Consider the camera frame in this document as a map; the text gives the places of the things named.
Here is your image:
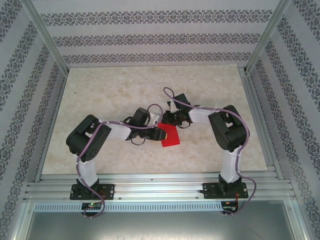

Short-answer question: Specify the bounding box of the red square paper sheet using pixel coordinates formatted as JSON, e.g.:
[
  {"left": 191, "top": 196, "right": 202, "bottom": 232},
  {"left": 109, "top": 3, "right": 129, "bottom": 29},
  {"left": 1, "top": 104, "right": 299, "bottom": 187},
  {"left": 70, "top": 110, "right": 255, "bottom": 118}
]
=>
[{"left": 157, "top": 122, "right": 182, "bottom": 149}]

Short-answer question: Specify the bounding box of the grey metal sheet tray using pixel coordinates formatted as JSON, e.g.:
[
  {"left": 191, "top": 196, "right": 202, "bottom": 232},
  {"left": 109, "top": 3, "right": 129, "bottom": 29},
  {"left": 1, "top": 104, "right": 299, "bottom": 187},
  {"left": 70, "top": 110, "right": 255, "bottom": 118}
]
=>
[{"left": 9, "top": 200, "right": 311, "bottom": 240}]

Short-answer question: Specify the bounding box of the small circuit board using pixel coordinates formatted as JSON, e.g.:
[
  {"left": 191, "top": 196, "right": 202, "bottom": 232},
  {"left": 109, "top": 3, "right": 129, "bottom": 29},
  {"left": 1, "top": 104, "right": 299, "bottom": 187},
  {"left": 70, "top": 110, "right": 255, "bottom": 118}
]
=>
[
  {"left": 221, "top": 199, "right": 239, "bottom": 213},
  {"left": 81, "top": 202, "right": 103, "bottom": 211}
]

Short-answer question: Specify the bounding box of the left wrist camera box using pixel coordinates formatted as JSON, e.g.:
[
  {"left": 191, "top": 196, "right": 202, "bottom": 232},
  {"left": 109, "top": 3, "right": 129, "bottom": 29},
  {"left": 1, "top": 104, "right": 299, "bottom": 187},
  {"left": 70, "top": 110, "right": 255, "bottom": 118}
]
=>
[{"left": 147, "top": 111, "right": 161, "bottom": 127}]

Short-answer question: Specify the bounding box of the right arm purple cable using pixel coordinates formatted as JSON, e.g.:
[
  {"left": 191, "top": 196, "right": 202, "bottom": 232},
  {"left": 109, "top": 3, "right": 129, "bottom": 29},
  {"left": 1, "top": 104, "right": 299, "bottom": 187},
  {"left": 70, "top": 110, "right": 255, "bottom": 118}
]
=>
[{"left": 162, "top": 86, "right": 257, "bottom": 217}]

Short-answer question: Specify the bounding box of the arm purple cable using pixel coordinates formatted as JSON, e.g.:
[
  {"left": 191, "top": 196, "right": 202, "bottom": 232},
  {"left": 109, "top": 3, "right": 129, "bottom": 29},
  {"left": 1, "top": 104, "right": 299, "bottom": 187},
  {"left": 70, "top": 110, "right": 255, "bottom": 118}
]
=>
[
  {"left": 76, "top": 102, "right": 164, "bottom": 220},
  {"left": 162, "top": 86, "right": 257, "bottom": 217}
]

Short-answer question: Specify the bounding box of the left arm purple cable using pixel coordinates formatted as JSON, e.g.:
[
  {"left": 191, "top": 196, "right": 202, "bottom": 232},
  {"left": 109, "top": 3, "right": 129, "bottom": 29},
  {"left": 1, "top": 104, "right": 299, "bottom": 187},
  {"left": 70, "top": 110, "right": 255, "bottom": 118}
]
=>
[{"left": 76, "top": 102, "right": 164, "bottom": 220}]

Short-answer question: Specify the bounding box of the aluminium mounting rail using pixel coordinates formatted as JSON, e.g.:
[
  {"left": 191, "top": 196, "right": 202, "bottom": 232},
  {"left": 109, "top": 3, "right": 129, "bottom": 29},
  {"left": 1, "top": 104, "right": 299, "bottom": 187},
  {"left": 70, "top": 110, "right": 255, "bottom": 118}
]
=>
[{"left": 23, "top": 172, "right": 298, "bottom": 202}]

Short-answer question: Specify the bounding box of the slotted grey cable duct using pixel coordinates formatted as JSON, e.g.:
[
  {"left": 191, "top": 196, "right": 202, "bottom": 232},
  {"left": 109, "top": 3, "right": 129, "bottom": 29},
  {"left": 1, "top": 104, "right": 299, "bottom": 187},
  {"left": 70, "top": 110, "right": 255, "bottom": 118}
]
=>
[{"left": 33, "top": 201, "right": 223, "bottom": 212}]

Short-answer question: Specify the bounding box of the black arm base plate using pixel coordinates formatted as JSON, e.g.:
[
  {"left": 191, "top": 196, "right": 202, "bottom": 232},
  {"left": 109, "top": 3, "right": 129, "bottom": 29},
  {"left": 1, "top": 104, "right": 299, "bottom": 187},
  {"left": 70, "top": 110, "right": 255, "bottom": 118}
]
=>
[
  {"left": 202, "top": 182, "right": 249, "bottom": 200},
  {"left": 69, "top": 183, "right": 116, "bottom": 201}
]

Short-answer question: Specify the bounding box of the aluminium side rail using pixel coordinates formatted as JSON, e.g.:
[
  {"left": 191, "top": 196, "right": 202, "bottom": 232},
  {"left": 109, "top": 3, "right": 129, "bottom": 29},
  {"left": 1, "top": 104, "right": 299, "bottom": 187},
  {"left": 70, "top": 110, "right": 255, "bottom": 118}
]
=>
[
  {"left": 239, "top": 67, "right": 285, "bottom": 180},
  {"left": 33, "top": 71, "right": 70, "bottom": 182}
]

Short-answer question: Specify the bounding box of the aluminium frame post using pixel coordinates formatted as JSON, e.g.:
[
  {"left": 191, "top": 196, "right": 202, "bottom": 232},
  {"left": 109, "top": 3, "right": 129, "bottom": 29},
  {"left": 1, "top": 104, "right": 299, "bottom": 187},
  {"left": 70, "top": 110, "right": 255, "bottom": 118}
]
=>
[
  {"left": 244, "top": 0, "right": 293, "bottom": 75},
  {"left": 21, "top": 0, "right": 70, "bottom": 74}
]

